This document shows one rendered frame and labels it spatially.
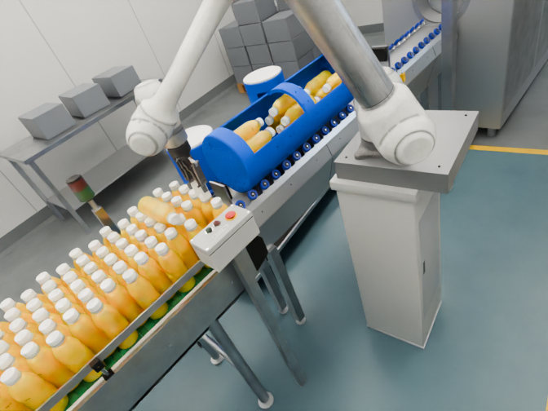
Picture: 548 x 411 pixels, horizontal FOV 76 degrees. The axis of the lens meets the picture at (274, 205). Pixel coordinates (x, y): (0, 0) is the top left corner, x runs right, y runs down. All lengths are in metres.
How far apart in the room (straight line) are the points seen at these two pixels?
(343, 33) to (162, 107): 0.49
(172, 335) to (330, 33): 1.04
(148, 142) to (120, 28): 4.20
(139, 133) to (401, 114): 0.68
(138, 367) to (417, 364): 1.28
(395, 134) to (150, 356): 1.02
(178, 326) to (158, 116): 0.71
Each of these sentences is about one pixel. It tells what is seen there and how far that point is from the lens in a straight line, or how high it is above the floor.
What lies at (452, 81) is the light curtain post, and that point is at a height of 0.81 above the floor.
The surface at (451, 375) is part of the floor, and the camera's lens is 1.97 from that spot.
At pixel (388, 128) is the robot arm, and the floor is 1.29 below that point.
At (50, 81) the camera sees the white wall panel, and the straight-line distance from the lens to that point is 4.69.
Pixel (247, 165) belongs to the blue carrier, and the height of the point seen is 1.11.
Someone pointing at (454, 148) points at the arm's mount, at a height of 1.08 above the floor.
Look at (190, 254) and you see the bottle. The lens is 1.30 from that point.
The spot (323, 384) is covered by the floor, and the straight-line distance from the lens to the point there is 1.98.
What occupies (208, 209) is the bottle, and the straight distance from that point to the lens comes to 1.34.
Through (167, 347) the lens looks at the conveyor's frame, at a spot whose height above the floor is 0.81.
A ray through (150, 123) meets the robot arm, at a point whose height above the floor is 1.49.
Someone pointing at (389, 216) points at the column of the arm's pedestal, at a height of 0.87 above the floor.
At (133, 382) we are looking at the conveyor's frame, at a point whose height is 0.81.
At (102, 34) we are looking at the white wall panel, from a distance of 5.01.
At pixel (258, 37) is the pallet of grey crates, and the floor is 0.75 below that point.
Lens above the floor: 1.78
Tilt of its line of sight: 36 degrees down
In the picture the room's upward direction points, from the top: 21 degrees counter-clockwise
